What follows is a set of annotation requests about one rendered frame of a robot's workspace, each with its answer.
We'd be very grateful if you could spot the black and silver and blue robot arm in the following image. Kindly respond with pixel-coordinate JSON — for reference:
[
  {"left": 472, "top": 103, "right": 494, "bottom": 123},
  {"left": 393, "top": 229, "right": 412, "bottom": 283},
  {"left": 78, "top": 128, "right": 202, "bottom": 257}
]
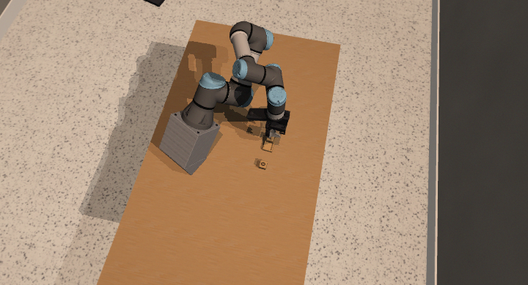
[{"left": 181, "top": 21, "right": 287, "bottom": 130}]

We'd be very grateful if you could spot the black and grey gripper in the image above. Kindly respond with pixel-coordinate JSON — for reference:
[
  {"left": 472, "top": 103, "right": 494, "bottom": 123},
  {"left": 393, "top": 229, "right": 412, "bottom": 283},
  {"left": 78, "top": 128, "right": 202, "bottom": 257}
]
[{"left": 265, "top": 109, "right": 290, "bottom": 138}]

